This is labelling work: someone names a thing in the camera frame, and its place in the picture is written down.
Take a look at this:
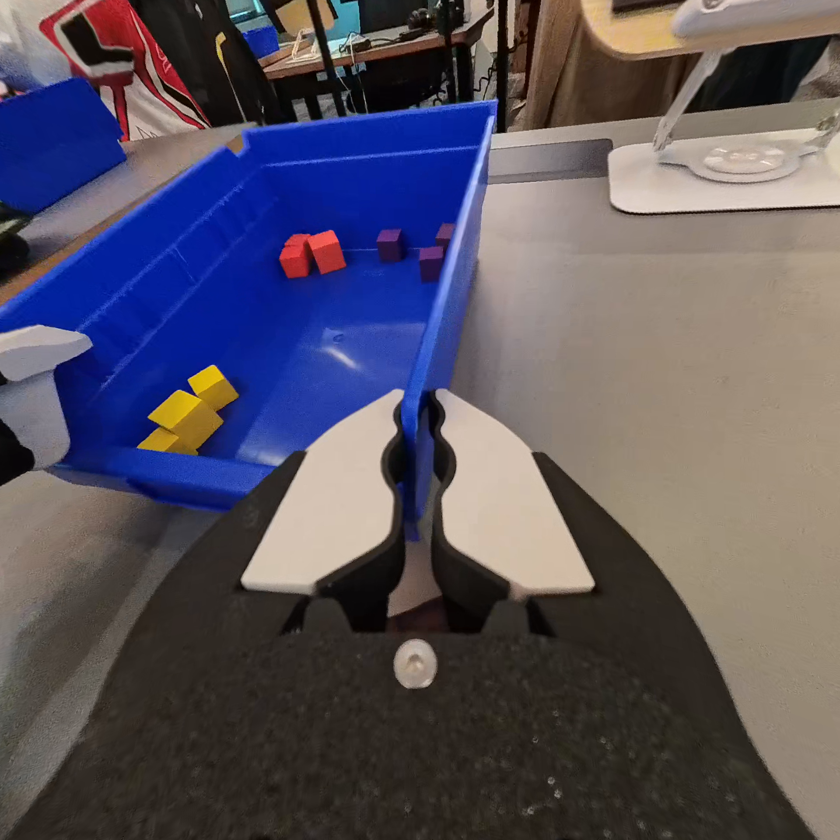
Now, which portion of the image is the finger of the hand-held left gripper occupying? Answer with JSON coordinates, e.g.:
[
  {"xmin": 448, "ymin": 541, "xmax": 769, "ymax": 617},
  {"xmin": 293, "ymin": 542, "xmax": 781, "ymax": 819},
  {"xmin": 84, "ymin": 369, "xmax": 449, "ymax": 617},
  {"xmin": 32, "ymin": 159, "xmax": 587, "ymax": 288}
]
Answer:
[{"xmin": 0, "ymin": 324, "xmax": 95, "ymax": 471}]

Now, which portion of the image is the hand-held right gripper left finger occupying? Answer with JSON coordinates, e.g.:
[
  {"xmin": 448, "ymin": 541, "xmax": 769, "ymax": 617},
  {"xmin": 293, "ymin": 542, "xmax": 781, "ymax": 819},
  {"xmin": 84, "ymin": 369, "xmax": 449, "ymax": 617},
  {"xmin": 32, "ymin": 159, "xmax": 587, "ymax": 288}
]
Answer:
[{"xmin": 240, "ymin": 388, "xmax": 407, "ymax": 634}]

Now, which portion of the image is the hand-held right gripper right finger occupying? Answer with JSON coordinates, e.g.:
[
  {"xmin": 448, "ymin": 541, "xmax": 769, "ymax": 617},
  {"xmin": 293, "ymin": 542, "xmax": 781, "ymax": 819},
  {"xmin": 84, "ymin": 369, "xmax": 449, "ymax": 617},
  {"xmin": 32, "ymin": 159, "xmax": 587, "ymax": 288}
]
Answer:
[{"xmin": 428, "ymin": 388, "xmax": 597, "ymax": 634}]

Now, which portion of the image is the black jacket with yellow trim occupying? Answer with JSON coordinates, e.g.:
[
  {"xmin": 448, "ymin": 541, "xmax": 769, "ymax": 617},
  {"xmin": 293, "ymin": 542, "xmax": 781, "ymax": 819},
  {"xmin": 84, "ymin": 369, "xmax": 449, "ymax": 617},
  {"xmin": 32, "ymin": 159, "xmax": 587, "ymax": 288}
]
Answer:
[{"xmin": 131, "ymin": 0, "xmax": 284, "ymax": 127}]

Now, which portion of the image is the white metal stand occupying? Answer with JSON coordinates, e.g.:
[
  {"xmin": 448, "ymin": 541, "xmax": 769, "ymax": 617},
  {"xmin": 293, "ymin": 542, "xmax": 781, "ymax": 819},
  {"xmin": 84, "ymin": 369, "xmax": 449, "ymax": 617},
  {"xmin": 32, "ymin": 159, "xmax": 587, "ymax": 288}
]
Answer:
[{"xmin": 607, "ymin": 0, "xmax": 840, "ymax": 217}]

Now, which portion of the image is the brown cardboard box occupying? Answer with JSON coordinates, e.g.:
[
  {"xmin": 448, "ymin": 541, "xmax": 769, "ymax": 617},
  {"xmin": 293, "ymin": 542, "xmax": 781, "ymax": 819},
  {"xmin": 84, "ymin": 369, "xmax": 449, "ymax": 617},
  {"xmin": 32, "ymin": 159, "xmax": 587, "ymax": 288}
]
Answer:
[{"xmin": 524, "ymin": 0, "xmax": 698, "ymax": 130}]

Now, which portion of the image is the white document stand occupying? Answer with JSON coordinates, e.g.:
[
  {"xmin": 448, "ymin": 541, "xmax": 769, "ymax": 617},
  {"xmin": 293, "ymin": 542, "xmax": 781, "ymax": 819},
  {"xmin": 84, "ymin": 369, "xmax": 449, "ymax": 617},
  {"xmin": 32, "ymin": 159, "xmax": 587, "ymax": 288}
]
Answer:
[{"xmin": 580, "ymin": 0, "xmax": 840, "ymax": 63}]

